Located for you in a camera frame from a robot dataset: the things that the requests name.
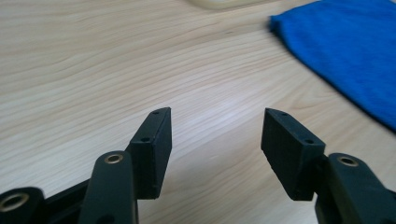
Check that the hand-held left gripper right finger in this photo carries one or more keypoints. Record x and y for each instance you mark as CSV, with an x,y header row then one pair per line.
x,y
288,155

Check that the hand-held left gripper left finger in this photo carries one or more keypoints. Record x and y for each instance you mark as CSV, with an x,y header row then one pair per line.
x,y
151,161

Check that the blue cloth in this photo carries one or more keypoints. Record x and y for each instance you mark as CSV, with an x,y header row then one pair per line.
x,y
348,53

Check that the cream round object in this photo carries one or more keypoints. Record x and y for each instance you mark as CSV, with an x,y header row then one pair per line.
x,y
218,3

